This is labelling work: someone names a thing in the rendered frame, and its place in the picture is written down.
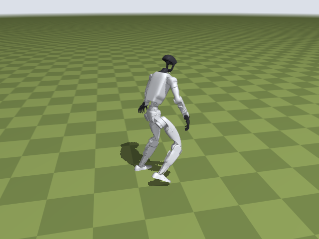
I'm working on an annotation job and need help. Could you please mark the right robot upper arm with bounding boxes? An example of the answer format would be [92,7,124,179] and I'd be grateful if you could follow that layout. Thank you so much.
[166,76,181,104]

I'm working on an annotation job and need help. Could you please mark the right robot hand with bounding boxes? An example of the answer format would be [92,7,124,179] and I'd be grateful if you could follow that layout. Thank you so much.
[184,115,190,131]

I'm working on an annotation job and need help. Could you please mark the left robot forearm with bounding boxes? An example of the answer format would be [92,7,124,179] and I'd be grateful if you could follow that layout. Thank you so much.
[144,92,150,106]

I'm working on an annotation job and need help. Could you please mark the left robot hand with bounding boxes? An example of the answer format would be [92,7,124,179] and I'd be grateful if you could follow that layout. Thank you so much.
[138,102,148,113]

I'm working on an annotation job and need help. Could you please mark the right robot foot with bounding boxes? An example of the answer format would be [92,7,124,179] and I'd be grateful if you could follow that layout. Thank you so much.
[152,172,171,183]

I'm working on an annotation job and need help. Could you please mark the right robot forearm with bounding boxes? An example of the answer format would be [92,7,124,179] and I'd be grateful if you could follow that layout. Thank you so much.
[177,96,189,117]

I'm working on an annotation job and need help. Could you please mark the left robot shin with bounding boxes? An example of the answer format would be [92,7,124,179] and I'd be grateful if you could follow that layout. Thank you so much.
[139,142,159,167]

